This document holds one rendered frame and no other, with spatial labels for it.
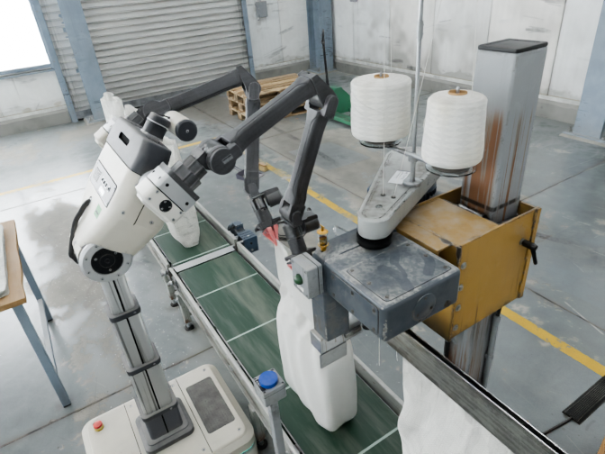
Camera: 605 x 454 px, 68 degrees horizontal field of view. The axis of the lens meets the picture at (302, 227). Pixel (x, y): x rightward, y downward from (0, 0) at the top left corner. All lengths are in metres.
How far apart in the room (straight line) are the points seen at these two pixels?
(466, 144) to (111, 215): 0.98
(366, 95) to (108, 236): 0.86
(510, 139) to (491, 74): 0.17
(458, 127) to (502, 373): 1.88
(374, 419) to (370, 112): 1.23
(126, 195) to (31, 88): 7.08
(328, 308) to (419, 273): 0.27
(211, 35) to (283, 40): 1.52
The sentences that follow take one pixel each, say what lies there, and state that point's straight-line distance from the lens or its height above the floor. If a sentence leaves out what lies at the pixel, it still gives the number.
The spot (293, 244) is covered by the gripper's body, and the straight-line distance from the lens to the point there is 1.54.
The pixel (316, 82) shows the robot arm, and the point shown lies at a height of 1.66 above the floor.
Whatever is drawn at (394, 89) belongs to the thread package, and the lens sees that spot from 1.23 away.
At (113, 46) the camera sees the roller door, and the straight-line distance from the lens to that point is 8.45.
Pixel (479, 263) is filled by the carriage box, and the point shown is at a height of 1.25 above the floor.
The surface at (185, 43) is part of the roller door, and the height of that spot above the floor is 0.91.
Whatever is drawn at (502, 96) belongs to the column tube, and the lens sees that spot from 1.24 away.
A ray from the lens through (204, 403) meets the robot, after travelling 2.27.
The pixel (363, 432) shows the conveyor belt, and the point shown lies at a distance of 1.94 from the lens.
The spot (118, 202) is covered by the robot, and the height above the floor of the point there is 1.41.
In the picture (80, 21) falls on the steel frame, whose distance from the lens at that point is 7.95.
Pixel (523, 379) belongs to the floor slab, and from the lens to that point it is 2.75.
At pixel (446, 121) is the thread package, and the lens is 1.07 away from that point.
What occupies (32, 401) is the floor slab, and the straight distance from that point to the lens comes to 3.05.
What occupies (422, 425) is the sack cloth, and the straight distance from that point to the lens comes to 1.37.
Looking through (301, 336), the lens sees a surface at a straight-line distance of 1.67.
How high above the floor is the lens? 1.97
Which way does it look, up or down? 30 degrees down
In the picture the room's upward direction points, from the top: 5 degrees counter-clockwise
